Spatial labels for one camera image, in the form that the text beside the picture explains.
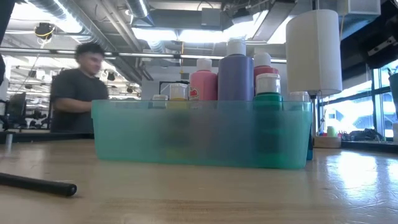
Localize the hanging yellow cord reel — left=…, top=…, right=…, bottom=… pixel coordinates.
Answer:
left=33, top=22, right=57, bottom=41

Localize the large pink paint bottle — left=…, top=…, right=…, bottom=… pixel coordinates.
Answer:
left=189, top=58, right=218, bottom=101

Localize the small yellow paint bottle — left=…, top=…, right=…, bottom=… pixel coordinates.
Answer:
left=166, top=83, right=191, bottom=159

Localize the teal plastic tray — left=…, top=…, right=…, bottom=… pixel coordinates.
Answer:
left=91, top=99, right=313, bottom=170

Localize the white shade table lamp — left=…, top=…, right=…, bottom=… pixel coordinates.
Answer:
left=285, top=8, right=343, bottom=149

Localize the person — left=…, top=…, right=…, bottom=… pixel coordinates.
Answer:
left=49, top=42, right=109, bottom=134

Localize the dark green cup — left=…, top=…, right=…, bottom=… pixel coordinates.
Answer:
left=389, top=73, right=398, bottom=121

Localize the large red paint bottle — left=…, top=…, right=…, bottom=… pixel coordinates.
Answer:
left=253, top=52, right=280, bottom=94

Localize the grey ceiling box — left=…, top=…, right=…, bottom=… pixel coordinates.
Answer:
left=201, top=7, right=222, bottom=27

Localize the white ceiling box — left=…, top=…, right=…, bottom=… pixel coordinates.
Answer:
left=338, top=0, right=382, bottom=16

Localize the dark computer monitor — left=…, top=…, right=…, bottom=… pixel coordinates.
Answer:
left=7, top=92, right=27, bottom=127

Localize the large purple paint bottle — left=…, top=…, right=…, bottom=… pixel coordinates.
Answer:
left=217, top=39, right=254, bottom=101

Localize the dark equipment pile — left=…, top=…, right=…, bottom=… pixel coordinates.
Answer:
left=349, top=128, right=385, bottom=141

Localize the small green paint bottle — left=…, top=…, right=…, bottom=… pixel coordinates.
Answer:
left=252, top=73, right=284, bottom=167

